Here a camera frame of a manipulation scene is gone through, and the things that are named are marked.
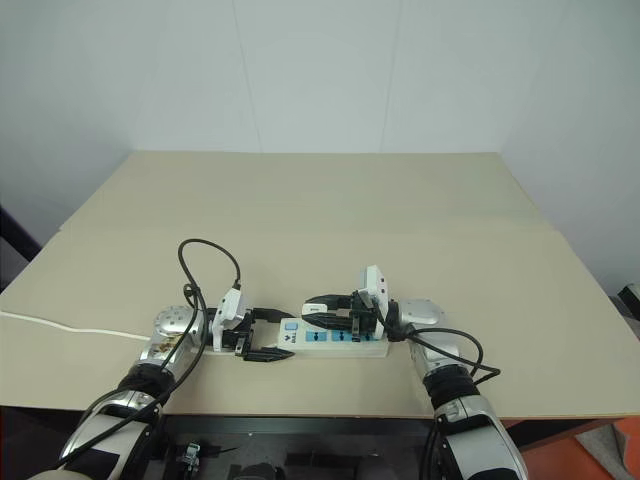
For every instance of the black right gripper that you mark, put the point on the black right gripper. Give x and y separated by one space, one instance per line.
363 321

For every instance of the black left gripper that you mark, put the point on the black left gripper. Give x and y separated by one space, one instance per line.
236 341

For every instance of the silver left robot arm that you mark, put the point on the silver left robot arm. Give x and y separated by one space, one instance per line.
172 327

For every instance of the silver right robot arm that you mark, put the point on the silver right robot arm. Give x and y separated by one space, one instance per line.
425 312

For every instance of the white power strip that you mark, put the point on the white power strip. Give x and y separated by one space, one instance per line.
330 346

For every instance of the black panel under table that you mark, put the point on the black panel under table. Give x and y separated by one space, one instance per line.
325 440

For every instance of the black furniture panel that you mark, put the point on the black furniture panel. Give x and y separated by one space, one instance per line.
15 250

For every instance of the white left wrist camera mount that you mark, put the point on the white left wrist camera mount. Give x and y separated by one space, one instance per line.
230 312

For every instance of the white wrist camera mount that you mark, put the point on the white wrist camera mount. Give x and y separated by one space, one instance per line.
374 282
230 312

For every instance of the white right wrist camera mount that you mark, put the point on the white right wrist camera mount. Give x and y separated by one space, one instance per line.
374 282

